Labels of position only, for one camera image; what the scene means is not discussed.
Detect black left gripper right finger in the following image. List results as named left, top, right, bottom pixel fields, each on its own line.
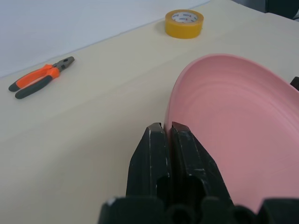
left=170, top=121, right=234, bottom=206

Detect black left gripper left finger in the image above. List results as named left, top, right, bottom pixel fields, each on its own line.
left=126, top=122, right=172, bottom=202

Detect pink plate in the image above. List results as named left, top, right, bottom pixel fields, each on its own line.
left=163, top=53, right=299, bottom=214

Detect black object behind plate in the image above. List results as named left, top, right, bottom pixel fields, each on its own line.
left=290, top=76, right=299, bottom=92

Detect orange and grey pliers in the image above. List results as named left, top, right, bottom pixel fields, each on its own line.
left=8, top=56, right=75, bottom=99

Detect yellow tape roll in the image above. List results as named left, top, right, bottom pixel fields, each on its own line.
left=165, top=9, right=204, bottom=40

